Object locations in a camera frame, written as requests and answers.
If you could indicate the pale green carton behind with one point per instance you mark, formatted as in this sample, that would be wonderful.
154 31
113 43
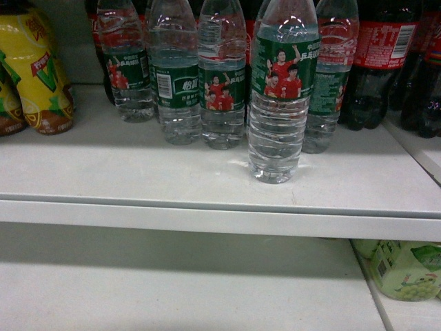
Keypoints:
366 248

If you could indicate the lemon tea bottle left edge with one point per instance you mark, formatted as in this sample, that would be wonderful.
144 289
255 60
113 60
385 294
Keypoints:
12 118

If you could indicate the water bottle barcode label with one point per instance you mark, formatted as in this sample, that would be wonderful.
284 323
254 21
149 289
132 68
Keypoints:
172 47

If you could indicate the water bottle far left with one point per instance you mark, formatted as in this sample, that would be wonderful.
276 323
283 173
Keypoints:
123 45

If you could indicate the water bottle centre row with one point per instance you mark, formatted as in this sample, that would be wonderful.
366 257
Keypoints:
221 61

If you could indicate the cola bottle red label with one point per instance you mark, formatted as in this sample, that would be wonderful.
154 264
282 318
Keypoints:
385 34

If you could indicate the clear water bottle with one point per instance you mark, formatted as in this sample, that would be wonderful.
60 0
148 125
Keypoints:
284 56

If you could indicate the water bottle right rear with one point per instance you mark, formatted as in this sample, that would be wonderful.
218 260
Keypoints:
338 23

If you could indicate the cola bottle far right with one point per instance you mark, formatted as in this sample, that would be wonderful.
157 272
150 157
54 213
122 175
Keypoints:
421 108

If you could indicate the yellow lemon tea bottle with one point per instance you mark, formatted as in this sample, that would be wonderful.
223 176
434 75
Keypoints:
29 55

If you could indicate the white metal shelf board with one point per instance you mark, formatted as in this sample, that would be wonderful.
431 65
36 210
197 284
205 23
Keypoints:
106 172

